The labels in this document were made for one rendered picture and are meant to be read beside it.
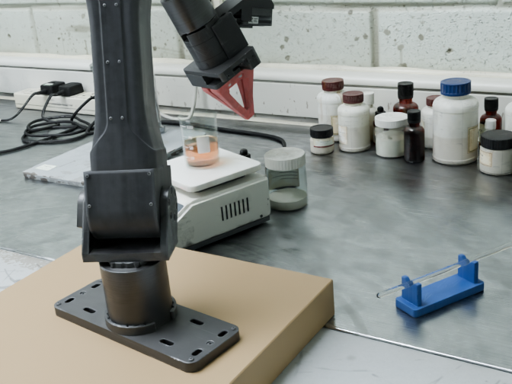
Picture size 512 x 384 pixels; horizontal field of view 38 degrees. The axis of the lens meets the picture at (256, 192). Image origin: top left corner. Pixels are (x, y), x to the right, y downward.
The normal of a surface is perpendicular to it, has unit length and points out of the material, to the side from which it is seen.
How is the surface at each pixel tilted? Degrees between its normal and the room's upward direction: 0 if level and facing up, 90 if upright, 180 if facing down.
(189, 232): 90
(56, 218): 0
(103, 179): 74
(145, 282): 90
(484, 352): 0
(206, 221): 90
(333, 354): 0
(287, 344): 90
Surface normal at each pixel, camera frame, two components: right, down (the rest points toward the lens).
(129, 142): -0.14, 0.10
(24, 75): -0.52, 0.36
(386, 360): -0.08, -0.93
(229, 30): 0.56, 0.19
